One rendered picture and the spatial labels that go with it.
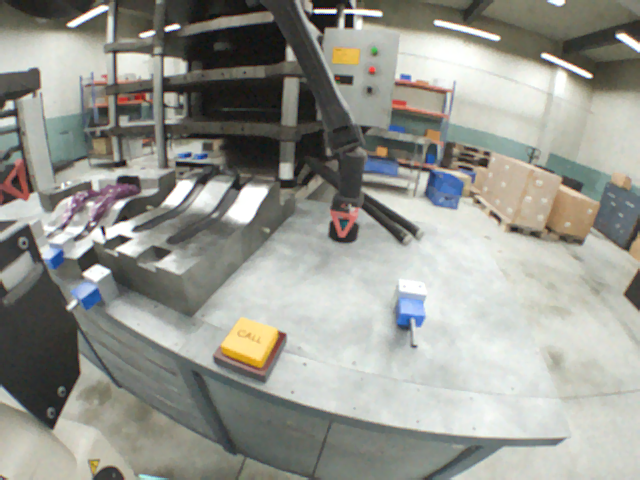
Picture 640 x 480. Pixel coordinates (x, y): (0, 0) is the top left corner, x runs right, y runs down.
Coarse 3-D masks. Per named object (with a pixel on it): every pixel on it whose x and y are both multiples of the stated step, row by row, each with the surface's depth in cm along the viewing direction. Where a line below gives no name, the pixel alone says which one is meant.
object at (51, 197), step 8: (56, 184) 75; (64, 184) 76; (72, 184) 75; (80, 184) 76; (88, 184) 80; (40, 192) 66; (48, 192) 66; (56, 192) 67; (64, 192) 70; (72, 192) 73; (40, 200) 68; (48, 200) 65; (56, 200) 67; (48, 208) 67
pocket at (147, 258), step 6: (150, 246) 40; (156, 246) 41; (144, 252) 39; (150, 252) 40; (156, 252) 41; (162, 252) 41; (168, 252) 40; (138, 258) 37; (144, 258) 39; (150, 258) 41; (156, 258) 42; (162, 258) 41; (138, 264) 38; (144, 264) 39; (150, 264) 40
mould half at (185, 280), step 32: (224, 192) 59; (256, 192) 58; (128, 224) 46; (160, 224) 48; (224, 224) 51; (256, 224) 57; (128, 256) 37; (192, 256) 39; (224, 256) 46; (160, 288) 38; (192, 288) 38
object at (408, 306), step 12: (396, 288) 45; (408, 288) 43; (420, 288) 43; (396, 300) 43; (408, 300) 42; (420, 300) 42; (396, 312) 42; (408, 312) 39; (420, 312) 39; (408, 324) 39; (420, 324) 40
